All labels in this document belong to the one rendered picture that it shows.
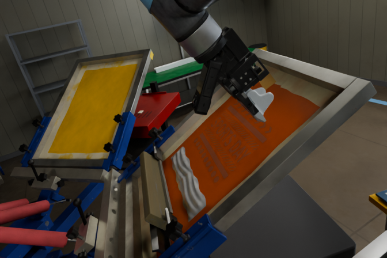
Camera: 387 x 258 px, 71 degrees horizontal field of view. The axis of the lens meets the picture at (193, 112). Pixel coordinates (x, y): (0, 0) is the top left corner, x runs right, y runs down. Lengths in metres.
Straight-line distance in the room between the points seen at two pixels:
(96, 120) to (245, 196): 1.15
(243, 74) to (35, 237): 0.91
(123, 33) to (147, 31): 0.42
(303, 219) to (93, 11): 4.40
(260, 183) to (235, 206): 0.08
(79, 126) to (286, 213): 1.18
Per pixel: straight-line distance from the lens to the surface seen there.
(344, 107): 0.69
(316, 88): 0.83
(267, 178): 0.67
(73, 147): 1.64
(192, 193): 0.86
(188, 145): 1.06
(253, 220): 1.18
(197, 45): 0.48
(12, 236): 1.16
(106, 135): 1.54
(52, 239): 1.15
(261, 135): 0.82
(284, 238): 1.13
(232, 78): 0.52
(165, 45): 5.24
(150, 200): 0.83
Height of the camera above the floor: 1.80
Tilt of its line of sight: 23 degrees down
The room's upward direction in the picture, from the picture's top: 12 degrees counter-clockwise
